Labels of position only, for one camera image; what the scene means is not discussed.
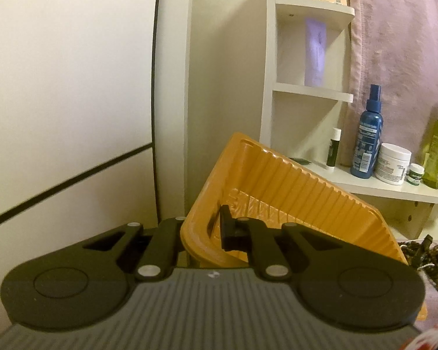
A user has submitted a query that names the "orange plastic tray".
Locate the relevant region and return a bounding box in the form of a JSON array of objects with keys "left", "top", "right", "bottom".
[{"left": 180, "top": 133, "right": 427, "bottom": 333}]

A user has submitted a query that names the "dark beaded necklace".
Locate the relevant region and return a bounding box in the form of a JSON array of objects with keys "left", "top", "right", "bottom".
[{"left": 396, "top": 234, "right": 438, "bottom": 298}]

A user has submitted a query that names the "dark green tube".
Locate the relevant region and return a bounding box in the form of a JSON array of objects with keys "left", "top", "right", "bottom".
[{"left": 290, "top": 157, "right": 311, "bottom": 165}]

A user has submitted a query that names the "white-capped lip balm stick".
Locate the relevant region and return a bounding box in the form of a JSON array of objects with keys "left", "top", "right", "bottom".
[{"left": 325, "top": 127, "right": 342, "bottom": 172}]

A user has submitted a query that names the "blue spray bottle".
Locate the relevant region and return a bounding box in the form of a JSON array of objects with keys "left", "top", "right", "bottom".
[{"left": 350, "top": 85, "right": 383, "bottom": 179}]

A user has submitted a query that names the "white corner shelf unit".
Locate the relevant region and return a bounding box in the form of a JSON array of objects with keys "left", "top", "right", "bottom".
[{"left": 259, "top": 0, "right": 438, "bottom": 240}]

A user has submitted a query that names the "white cream jar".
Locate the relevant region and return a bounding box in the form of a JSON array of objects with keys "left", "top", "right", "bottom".
[{"left": 374, "top": 142, "right": 411, "bottom": 186}]

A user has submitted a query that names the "small green-label jar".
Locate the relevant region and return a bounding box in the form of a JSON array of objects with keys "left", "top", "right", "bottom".
[{"left": 405, "top": 163, "right": 425, "bottom": 186}]

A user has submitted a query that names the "lavender lotion tube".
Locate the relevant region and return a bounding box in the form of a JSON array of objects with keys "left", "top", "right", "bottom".
[{"left": 305, "top": 18, "right": 327, "bottom": 87}]

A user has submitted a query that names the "pink towel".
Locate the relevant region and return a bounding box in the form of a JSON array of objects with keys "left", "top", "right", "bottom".
[{"left": 339, "top": 0, "right": 438, "bottom": 166}]

